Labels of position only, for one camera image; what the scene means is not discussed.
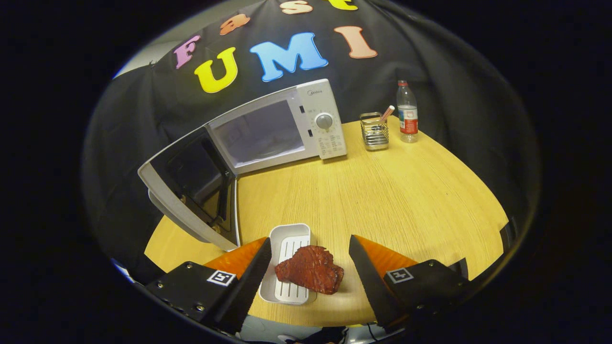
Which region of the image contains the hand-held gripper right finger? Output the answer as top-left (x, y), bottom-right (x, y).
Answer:
top-left (348, 234), bottom-right (474, 330)

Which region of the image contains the white ribbed tray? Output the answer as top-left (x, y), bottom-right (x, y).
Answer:
top-left (259, 223), bottom-right (317, 305)

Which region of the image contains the white toaster oven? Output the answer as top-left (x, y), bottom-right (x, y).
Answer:
top-left (138, 79), bottom-right (348, 252)

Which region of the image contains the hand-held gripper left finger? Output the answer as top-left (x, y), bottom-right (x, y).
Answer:
top-left (143, 236), bottom-right (272, 335)

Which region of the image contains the clear plastic water bottle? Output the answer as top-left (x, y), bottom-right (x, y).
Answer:
top-left (396, 80), bottom-right (419, 143)

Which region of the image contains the red meat slice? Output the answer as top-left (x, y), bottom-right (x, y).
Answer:
top-left (274, 245), bottom-right (345, 295)

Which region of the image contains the metal wire basket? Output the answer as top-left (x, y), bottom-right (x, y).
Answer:
top-left (360, 112), bottom-right (390, 151)

